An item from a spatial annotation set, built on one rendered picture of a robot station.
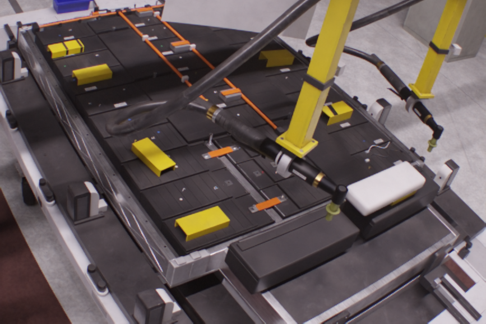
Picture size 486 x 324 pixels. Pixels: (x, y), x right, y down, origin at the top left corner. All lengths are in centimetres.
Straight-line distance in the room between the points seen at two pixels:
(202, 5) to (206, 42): 157
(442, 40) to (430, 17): 432
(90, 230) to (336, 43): 106
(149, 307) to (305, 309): 47
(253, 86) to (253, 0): 133
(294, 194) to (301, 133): 65
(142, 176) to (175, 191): 12
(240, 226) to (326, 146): 61
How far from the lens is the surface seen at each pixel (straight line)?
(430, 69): 211
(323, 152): 232
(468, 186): 451
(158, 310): 167
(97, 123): 220
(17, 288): 289
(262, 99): 249
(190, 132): 221
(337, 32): 132
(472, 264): 249
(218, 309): 197
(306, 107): 143
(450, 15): 203
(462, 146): 494
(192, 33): 287
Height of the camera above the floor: 235
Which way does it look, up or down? 38 degrees down
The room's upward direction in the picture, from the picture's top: 16 degrees clockwise
